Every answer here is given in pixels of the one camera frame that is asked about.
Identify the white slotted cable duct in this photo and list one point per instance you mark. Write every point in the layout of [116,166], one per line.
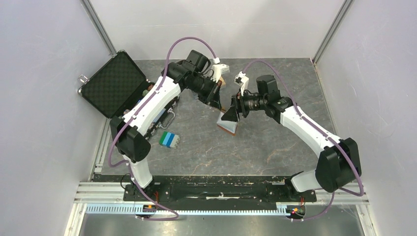
[141,209]

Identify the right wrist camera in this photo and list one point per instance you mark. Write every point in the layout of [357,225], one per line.
[241,80]

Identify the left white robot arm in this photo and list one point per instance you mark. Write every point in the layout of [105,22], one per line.
[196,73]

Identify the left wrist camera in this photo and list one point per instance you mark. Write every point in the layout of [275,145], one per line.
[219,70]

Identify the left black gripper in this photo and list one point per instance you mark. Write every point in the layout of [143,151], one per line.
[216,98]

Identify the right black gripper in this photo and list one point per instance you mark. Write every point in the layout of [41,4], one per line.
[238,102]

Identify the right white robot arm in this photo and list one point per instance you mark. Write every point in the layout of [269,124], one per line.
[338,159]

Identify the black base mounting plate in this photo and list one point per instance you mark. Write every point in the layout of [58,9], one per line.
[270,188]

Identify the brown leather card holder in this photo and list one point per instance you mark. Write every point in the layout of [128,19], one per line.
[228,126]

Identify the black aluminium poker chip case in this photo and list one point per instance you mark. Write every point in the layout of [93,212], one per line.
[118,86]

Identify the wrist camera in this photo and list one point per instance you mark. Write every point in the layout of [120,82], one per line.
[219,70]
[241,80]

